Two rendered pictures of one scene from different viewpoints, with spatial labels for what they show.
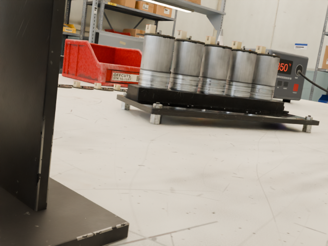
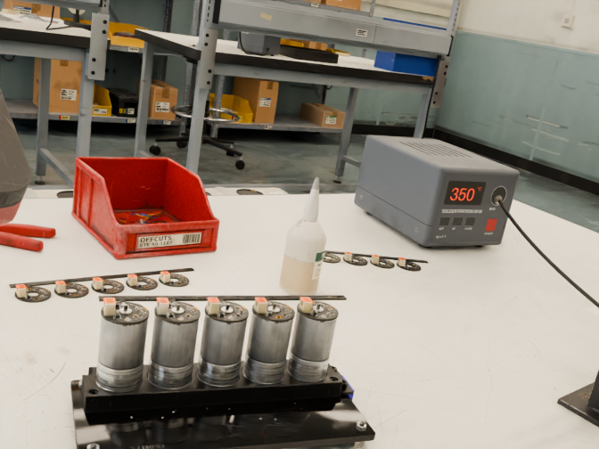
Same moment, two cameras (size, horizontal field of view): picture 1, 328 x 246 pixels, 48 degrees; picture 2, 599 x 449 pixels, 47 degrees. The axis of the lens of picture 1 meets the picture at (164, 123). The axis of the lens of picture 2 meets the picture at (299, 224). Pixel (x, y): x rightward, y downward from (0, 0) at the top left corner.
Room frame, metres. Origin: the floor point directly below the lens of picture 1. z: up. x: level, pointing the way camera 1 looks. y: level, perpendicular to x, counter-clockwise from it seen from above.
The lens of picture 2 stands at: (-0.03, -0.09, 0.98)
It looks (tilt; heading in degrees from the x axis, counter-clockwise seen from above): 17 degrees down; 4
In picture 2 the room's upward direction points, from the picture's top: 10 degrees clockwise
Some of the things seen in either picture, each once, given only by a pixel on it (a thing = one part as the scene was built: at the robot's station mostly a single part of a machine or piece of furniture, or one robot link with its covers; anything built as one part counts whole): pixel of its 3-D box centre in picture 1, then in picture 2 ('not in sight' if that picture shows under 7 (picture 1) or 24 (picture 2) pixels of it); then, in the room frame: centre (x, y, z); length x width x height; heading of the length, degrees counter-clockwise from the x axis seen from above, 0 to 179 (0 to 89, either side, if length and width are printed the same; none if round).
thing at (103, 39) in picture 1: (162, 51); (344, 31); (3.16, 0.09, 0.90); 1.30 x 0.06 x 0.12; 130
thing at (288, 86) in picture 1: (258, 74); (431, 191); (0.78, -0.18, 0.80); 0.15 x 0.12 x 0.10; 34
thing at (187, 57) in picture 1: (185, 71); (172, 351); (0.31, -0.01, 0.79); 0.02 x 0.02 x 0.05
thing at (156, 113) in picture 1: (219, 113); (222, 415); (0.31, -0.05, 0.76); 0.16 x 0.07 x 0.01; 118
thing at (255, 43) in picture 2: not in sight; (258, 42); (3.06, 0.45, 0.80); 0.15 x 0.12 x 0.10; 60
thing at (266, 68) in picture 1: (262, 81); (310, 346); (0.35, -0.09, 0.79); 0.02 x 0.02 x 0.05
